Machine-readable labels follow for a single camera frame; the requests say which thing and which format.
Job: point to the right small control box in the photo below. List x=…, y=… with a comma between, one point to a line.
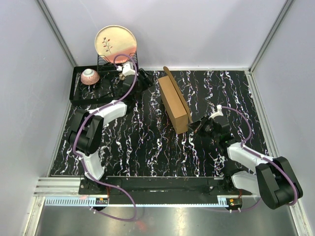
x=235, y=202

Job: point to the brown cardboard box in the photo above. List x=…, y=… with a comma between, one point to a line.
x=174, y=102

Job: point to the slotted aluminium rail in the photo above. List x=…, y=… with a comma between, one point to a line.
x=119, y=201

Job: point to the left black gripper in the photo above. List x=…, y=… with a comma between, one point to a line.
x=148, y=81

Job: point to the black wire dish rack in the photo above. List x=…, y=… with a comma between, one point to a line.
x=110, y=86

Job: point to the small control box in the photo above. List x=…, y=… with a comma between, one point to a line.
x=235, y=202
x=101, y=201

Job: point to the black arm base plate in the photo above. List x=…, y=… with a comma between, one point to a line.
x=207, y=185

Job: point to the cream pink floral plate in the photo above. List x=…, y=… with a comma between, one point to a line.
x=113, y=40

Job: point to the left small control box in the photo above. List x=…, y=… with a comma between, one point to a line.
x=101, y=201

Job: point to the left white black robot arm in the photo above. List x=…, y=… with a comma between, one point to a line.
x=85, y=134

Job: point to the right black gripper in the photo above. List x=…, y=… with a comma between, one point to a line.
x=196, y=125

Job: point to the pink white ceramic cup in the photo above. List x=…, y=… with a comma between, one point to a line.
x=89, y=77

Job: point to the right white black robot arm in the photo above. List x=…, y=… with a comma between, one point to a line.
x=272, y=179

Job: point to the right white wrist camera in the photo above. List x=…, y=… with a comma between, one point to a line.
x=218, y=113

